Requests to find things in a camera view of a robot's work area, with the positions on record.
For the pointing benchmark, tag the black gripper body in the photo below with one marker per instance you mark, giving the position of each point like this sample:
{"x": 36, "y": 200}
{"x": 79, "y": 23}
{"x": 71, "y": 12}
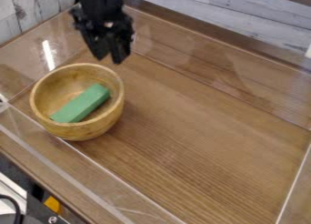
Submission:
{"x": 99, "y": 17}

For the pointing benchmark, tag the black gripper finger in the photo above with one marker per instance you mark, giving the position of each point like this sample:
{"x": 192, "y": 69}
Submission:
{"x": 119, "y": 43}
{"x": 96, "y": 42}

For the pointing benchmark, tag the brown wooden bowl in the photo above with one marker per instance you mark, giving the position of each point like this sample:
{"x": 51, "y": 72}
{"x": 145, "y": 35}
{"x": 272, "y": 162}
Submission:
{"x": 60, "y": 86}

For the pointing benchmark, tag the clear acrylic front barrier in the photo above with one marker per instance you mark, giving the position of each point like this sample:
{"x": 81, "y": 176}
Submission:
{"x": 96, "y": 195}

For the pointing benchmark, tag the green rectangular block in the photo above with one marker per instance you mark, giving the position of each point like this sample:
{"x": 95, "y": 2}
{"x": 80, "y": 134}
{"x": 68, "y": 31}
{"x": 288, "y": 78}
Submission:
{"x": 81, "y": 105}

